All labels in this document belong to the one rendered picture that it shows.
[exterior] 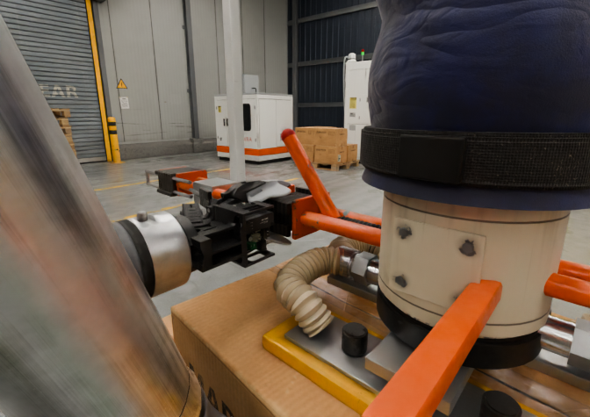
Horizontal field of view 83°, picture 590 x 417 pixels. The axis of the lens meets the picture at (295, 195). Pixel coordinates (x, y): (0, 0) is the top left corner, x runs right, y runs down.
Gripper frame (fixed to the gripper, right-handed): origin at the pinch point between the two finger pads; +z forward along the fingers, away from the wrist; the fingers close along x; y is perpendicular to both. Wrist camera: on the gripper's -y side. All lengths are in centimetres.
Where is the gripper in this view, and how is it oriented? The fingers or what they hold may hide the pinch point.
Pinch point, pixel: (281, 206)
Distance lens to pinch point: 54.8
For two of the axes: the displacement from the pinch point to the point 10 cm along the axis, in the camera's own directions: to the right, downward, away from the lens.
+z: 6.7, -1.9, 7.1
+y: 7.4, 1.7, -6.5
